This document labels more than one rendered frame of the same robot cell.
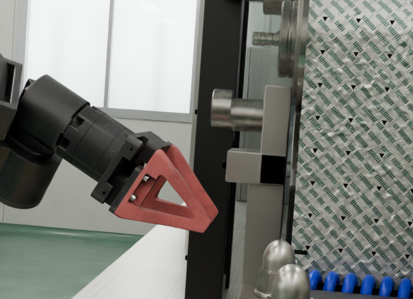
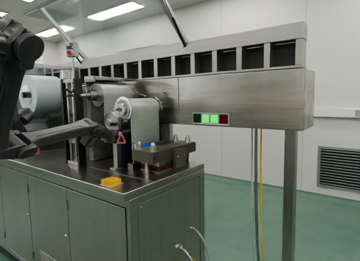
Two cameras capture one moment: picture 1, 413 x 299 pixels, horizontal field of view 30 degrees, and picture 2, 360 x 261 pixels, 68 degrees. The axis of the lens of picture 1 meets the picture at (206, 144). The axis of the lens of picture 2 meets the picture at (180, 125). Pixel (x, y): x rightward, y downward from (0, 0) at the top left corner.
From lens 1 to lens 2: 1.12 m
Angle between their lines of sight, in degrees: 59
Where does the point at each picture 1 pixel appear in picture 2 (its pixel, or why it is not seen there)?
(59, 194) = not seen: outside the picture
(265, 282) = (139, 147)
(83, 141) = (107, 132)
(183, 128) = not seen: outside the picture
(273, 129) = (119, 125)
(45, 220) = not seen: outside the picture
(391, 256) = (143, 140)
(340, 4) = (133, 104)
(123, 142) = (111, 131)
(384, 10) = (138, 104)
